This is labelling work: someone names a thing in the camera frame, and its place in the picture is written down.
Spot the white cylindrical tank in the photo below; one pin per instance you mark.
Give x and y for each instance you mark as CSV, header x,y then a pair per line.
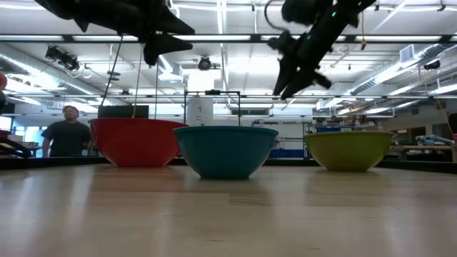
x,y
200,110

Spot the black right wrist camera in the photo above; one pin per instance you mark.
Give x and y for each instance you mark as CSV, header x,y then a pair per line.
x,y
282,41

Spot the black round ceiling fixture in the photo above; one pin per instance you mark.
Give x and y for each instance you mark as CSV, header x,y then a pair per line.
x,y
204,63

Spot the dark monitor screen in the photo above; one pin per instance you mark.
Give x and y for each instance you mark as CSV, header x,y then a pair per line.
x,y
123,111

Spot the black chair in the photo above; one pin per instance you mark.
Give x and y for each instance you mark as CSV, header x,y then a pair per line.
x,y
14,146

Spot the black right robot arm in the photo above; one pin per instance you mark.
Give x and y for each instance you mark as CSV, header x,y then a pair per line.
x,y
341,18

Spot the nested rainbow bowls stack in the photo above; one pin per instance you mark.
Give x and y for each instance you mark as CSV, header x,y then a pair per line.
x,y
135,142

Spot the black overhead frame bar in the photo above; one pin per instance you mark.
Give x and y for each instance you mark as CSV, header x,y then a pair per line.
x,y
257,38

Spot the yellow-green bowl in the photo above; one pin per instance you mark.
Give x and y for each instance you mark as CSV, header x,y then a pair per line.
x,y
348,151

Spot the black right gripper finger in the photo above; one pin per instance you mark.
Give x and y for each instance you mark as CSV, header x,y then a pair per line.
x,y
296,84
285,75

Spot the teal bowl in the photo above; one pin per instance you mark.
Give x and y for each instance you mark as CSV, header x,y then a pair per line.
x,y
225,153

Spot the person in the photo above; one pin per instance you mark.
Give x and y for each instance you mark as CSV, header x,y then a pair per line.
x,y
68,137

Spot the black table frame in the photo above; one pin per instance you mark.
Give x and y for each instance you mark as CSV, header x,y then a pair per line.
x,y
53,162

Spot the blue storage bin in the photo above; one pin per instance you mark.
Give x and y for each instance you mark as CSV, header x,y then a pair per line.
x,y
287,153

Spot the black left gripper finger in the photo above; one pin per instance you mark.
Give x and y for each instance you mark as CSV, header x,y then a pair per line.
x,y
160,44
171,26

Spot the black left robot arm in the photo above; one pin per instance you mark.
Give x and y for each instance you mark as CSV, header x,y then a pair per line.
x,y
89,10

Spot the wooden side table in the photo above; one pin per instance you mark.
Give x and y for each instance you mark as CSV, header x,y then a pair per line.
x,y
421,147

